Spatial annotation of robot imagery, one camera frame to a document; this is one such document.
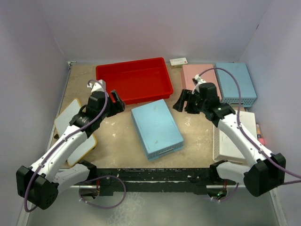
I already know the yellow-rimmed whiteboard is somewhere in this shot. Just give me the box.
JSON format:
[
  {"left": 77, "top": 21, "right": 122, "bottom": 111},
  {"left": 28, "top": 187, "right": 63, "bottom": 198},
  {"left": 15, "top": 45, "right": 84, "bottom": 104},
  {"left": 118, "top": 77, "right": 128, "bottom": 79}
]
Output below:
[{"left": 54, "top": 98, "right": 97, "bottom": 167}]

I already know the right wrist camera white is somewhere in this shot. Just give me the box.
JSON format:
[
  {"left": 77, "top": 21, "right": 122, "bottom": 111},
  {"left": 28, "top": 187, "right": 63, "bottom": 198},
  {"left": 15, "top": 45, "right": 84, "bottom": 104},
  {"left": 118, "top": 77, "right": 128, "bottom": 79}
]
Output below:
[{"left": 192, "top": 74, "right": 206, "bottom": 94}]

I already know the white perforated basket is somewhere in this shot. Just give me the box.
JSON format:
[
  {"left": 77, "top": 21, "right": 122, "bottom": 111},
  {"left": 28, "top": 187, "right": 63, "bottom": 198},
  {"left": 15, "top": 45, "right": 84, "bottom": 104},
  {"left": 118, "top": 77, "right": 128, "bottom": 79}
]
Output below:
[{"left": 213, "top": 111, "right": 257, "bottom": 165}]

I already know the small white red box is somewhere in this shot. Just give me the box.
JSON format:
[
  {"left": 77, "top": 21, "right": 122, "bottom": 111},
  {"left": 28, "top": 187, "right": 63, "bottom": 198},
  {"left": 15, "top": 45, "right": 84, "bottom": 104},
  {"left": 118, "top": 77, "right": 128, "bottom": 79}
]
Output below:
[{"left": 169, "top": 57, "right": 188, "bottom": 68}]

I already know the light blue perforated basket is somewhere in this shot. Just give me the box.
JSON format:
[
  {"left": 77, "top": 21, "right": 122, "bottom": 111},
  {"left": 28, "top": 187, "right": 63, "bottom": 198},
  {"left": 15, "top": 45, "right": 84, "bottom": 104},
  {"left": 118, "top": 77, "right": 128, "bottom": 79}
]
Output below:
[{"left": 214, "top": 63, "right": 257, "bottom": 107}]

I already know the red plastic tray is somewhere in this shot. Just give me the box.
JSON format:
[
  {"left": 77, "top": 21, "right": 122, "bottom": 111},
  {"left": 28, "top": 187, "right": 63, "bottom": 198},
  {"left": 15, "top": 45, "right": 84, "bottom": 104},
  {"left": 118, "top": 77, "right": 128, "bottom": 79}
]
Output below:
[{"left": 95, "top": 57, "right": 174, "bottom": 105}]

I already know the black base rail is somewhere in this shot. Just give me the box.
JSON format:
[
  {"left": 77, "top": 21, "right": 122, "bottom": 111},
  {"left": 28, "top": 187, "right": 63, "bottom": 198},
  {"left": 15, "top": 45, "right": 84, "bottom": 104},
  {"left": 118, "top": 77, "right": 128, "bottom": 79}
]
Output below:
[{"left": 80, "top": 161, "right": 235, "bottom": 196}]

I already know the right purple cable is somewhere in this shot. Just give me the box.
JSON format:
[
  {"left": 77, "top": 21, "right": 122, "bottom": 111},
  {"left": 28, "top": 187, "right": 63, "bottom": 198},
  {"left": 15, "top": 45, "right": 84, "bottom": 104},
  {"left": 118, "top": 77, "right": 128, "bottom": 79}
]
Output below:
[{"left": 198, "top": 67, "right": 301, "bottom": 186}]

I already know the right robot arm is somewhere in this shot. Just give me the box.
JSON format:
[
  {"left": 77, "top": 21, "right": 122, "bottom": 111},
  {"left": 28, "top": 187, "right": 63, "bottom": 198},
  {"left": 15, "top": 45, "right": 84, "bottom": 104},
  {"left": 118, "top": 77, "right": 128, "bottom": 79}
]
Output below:
[{"left": 173, "top": 82, "right": 286, "bottom": 197}]

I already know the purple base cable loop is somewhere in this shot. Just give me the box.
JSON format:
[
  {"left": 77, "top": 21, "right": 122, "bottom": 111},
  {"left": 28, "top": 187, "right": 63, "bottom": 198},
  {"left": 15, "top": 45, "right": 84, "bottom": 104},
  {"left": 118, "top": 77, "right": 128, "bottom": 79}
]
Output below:
[{"left": 79, "top": 174, "right": 127, "bottom": 209}]

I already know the pink perforated basket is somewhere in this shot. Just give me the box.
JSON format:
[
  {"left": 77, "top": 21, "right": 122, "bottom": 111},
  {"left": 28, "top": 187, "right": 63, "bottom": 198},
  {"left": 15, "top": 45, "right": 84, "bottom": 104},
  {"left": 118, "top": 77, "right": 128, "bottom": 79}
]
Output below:
[{"left": 181, "top": 64, "right": 222, "bottom": 101}]

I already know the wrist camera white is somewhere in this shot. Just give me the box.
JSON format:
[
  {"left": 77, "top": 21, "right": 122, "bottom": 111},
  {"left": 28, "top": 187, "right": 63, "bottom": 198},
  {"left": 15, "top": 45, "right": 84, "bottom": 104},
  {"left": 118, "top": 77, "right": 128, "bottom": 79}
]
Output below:
[
  {"left": 87, "top": 80, "right": 106, "bottom": 93},
  {"left": 192, "top": 74, "right": 206, "bottom": 94}
]

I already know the pink marker pen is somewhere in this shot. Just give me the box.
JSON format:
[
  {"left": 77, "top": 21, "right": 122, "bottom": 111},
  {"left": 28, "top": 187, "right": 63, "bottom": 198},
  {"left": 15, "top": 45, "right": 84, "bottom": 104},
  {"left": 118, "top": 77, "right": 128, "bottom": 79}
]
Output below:
[{"left": 256, "top": 123, "right": 265, "bottom": 145}]

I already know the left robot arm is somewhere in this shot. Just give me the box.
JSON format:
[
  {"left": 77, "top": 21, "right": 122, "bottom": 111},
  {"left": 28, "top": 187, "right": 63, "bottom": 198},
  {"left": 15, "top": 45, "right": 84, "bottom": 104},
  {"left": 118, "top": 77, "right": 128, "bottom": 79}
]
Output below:
[{"left": 16, "top": 88, "right": 125, "bottom": 212}]

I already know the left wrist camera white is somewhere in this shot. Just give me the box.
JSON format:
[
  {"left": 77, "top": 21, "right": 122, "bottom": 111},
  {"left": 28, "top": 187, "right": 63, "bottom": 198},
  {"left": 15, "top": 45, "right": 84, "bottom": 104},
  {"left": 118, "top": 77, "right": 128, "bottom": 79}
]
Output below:
[{"left": 87, "top": 80, "right": 106, "bottom": 93}]

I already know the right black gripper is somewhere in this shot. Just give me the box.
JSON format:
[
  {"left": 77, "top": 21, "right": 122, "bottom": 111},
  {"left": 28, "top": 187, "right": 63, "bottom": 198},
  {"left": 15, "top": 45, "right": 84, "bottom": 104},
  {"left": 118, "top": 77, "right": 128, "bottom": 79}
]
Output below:
[{"left": 172, "top": 89, "right": 206, "bottom": 114}]

